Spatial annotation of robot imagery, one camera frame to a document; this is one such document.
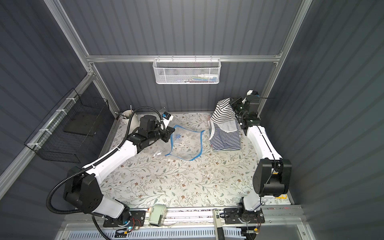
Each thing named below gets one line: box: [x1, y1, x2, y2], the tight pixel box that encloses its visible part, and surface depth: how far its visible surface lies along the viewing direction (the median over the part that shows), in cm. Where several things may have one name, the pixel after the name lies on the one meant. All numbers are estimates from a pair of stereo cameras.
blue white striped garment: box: [208, 110, 241, 151], surface depth 101 cm
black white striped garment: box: [208, 98, 241, 145], surface depth 101 cm
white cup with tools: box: [122, 104, 134, 127], surface depth 108 cm
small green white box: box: [148, 204, 167, 227], surface depth 72 cm
